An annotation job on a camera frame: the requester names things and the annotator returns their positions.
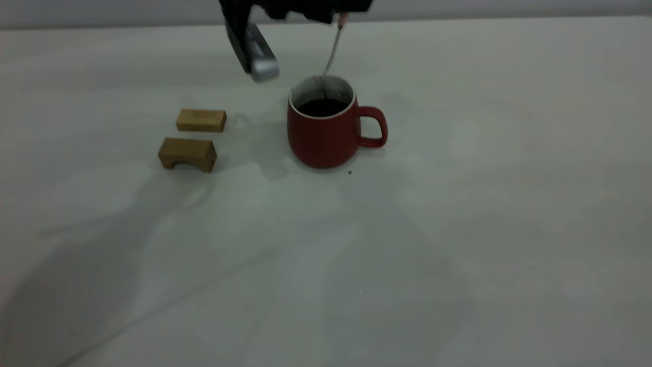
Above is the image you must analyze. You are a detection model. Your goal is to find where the arched wooden block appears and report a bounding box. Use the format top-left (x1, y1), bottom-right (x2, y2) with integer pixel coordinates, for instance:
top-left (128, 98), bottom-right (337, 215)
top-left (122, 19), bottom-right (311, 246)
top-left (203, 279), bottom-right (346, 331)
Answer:
top-left (158, 138), bottom-right (218, 173)

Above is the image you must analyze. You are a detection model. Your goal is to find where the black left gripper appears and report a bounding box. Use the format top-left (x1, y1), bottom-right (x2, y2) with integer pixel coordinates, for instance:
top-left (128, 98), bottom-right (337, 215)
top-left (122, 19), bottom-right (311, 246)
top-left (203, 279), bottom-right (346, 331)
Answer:
top-left (252, 0), bottom-right (374, 24)

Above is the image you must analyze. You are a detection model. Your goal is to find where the red ceramic mug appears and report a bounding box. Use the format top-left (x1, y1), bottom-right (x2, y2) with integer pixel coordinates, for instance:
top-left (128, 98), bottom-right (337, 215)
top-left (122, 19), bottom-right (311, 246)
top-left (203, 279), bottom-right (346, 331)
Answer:
top-left (287, 75), bottom-right (389, 170)

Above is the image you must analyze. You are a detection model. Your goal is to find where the pink handled metal spoon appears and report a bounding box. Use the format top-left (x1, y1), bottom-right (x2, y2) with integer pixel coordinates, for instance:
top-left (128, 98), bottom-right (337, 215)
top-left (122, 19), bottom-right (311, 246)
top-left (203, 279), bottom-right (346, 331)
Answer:
top-left (321, 13), bottom-right (350, 100)

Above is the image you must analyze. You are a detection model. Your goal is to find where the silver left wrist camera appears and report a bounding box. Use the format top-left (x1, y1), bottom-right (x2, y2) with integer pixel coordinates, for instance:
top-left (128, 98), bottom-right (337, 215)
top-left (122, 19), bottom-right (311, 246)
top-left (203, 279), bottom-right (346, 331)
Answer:
top-left (219, 0), bottom-right (280, 83)

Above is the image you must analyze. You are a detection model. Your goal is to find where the flat wooden block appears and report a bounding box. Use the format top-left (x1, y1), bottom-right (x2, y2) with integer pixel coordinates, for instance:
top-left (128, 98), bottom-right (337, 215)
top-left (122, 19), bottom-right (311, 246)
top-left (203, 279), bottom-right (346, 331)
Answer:
top-left (176, 109), bottom-right (228, 134)

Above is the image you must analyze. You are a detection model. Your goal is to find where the dark coffee liquid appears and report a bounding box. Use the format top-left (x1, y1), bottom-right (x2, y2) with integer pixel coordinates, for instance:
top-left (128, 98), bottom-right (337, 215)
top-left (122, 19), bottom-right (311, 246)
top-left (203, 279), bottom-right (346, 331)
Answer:
top-left (296, 99), bottom-right (350, 118)

